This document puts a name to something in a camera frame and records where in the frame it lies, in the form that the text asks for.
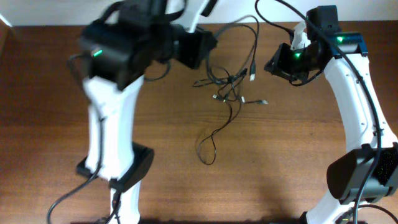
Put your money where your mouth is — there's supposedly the black usb cables bundle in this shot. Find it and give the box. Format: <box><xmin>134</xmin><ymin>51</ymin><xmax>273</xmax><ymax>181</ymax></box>
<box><xmin>192</xmin><ymin>14</ymin><xmax>269</xmax><ymax>106</ymax></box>

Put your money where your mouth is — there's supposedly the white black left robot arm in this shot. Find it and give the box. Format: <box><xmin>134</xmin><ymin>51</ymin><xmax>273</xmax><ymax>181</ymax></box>
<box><xmin>72</xmin><ymin>1</ymin><xmax>216</xmax><ymax>223</ymax></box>

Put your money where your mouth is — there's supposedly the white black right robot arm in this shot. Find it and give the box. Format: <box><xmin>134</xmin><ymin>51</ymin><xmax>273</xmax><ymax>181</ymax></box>
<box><xmin>264</xmin><ymin>5</ymin><xmax>397</xmax><ymax>224</ymax></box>

